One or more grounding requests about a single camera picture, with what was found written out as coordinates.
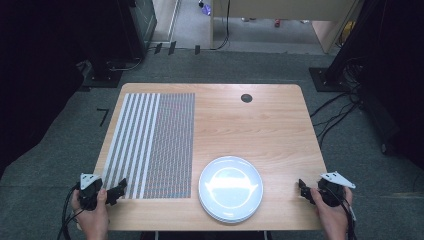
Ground person's left hand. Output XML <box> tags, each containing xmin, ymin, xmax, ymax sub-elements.
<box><xmin>70</xmin><ymin>188</ymin><xmax>110</xmax><ymax>240</ymax></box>

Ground black tape corner mark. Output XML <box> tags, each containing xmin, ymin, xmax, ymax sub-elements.
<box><xmin>96</xmin><ymin>107</ymin><xmax>110</xmax><ymax>128</ymax></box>

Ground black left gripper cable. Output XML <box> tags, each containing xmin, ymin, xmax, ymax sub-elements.
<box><xmin>57</xmin><ymin>183</ymin><xmax>85</xmax><ymax>240</ymax></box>

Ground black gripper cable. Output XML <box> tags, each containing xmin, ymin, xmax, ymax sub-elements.
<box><xmin>57</xmin><ymin>183</ymin><xmax>85</xmax><ymax>240</ymax></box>
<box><xmin>319</xmin><ymin>185</ymin><xmax>358</xmax><ymax>240</ymax></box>

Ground person's right hand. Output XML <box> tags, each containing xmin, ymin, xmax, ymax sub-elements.
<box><xmin>309</xmin><ymin>186</ymin><xmax>354</xmax><ymax>240</ymax></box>

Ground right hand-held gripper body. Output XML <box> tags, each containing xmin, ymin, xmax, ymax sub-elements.
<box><xmin>316</xmin><ymin>170</ymin><xmax>357</xmax><ymax>208</ymax></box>

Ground light wooden desk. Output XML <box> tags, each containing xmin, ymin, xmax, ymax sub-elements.
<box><xmin>209</xmin><ymin>0</ymin><xmax>363</xmax><ymax>54</ymax></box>

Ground black hanging cable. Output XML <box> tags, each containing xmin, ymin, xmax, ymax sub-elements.
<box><xmin>209</xmin><ymin>0</ymin><xmax>232</xmax><ymax>52</ymax></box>

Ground black stand base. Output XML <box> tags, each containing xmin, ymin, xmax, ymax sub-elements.
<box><xmin>308</xmin><ymin>67</ymin><xmax>351</xmax><ymax>93</ymax></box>
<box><xmin>82</xmin><ymin>59</ymin><xmax>125</xmax><ymax>89</ymax></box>

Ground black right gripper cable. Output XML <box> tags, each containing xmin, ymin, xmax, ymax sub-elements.
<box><xmin>319</xmin><ymin>185</ymin><xmax>358</xmax><ymax>240</ymax></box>

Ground white round plate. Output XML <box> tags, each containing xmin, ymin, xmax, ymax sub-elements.
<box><xmin>198</xmin><ymin>155</ymin><xmax>264</xmax><ymax>224</ymax></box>

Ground dark cabinet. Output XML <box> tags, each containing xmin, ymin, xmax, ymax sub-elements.
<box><xmin>116</xmin><ymin>0</ymin><xmax>158</xmax><ymax>61</ymax></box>

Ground black floor cables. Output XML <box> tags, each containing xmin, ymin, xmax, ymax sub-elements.
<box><xmin>309</xmin><ymin>56</ymin><xmax>368</xmax><ymax>149</ymax></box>

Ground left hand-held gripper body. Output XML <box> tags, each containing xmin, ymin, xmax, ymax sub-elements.
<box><xmin>77</xmin><ymin>172</ymin><xmax>108</xmax><ymax>212</ymax></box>

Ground striped grey woven placemat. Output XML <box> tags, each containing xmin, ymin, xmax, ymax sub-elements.
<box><xmin>100</xmin><ymin>92</ymin><xmax>196</xmax><ymax>200</ymax></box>

